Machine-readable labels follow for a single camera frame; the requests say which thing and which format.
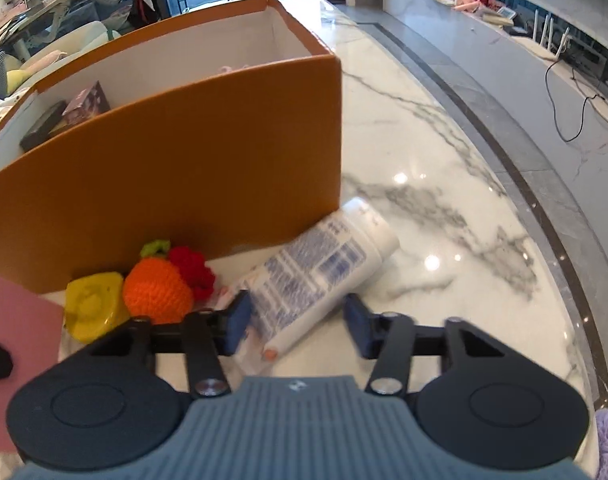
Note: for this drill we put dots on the white router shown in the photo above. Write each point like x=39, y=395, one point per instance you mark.
x=549, y=35

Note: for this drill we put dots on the yellow plastic toy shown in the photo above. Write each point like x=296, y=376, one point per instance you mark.
x=91, y=305

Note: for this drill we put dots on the red crochet flower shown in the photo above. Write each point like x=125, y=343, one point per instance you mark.
x=191, y=270

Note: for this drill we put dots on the white printed tube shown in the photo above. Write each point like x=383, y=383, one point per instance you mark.
x=314, y=265

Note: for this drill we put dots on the cluttered white desk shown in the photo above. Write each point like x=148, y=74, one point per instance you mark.
x=39, y=10

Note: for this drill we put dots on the grey-green sofa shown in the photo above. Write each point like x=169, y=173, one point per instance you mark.
x=79, y=40

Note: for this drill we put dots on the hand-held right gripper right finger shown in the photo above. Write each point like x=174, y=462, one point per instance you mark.
x=356, y=322

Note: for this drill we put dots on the white marble cabinet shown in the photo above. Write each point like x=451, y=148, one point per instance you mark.
x=508, y=60

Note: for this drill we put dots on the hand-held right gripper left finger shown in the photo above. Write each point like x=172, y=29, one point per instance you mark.
x=239, y=317

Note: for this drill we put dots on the large orange cardboard box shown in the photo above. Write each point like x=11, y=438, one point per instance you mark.
x=184, y=160

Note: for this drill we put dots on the pink card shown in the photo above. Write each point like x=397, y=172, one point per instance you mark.
x=19, y=320

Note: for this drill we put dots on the orange crochet fruit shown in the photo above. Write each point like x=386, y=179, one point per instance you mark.
x=156, y=290

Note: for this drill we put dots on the dark box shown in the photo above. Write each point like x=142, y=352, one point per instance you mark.
x=41, y=127

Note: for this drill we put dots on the pink elongated object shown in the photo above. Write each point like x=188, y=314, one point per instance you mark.
x=467, y=7

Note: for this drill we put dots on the purple patterned box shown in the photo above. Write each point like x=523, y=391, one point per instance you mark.
x=86, y=102

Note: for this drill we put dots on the yellow pillow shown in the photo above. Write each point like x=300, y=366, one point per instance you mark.
x=18, y=80

